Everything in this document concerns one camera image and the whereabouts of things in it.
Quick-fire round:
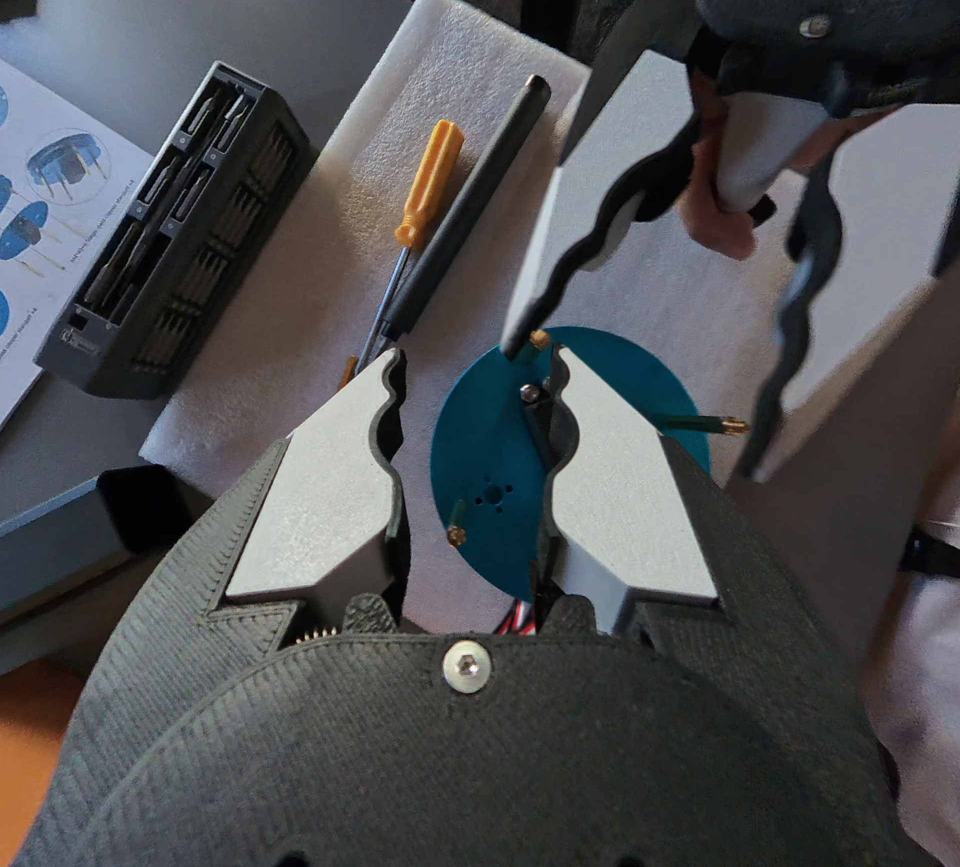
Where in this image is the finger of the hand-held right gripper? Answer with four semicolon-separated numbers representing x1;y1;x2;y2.
737;103;960;484
499;49;705;362

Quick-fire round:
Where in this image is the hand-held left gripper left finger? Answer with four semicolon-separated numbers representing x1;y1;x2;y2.
223;348;410;609

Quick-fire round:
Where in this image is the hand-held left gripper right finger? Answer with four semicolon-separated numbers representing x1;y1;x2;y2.
534;345;721;634

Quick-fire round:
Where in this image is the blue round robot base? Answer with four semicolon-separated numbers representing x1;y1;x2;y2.
429;325;712;604

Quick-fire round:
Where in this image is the person's right hand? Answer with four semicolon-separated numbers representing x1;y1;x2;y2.
677;73;760;262

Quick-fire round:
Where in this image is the black servo motor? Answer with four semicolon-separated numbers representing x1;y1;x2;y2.
519;379;575;474

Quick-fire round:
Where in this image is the black precision screwdriver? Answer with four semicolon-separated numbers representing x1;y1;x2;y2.
375;74;554;342

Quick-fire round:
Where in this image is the white foam sheet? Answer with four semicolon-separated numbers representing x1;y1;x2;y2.
138;0;826;609

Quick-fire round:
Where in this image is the dark rectangular case sleeve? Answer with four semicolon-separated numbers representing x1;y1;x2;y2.
0;465;219;677

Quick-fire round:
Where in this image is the black screwdriver bit case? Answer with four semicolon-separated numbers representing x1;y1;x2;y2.
33;60;318;403

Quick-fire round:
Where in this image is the orange cardboard box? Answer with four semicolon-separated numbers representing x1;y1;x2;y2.
0;657;90;867

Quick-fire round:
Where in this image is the instruction manual with blue pictures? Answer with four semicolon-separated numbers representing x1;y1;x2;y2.
0;57;156;433

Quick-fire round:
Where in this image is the orange handled screwdriver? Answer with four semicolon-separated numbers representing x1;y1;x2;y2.
352;119;466;377

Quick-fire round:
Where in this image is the black lanyard strap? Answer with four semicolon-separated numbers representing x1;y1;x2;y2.
898;528;960;577

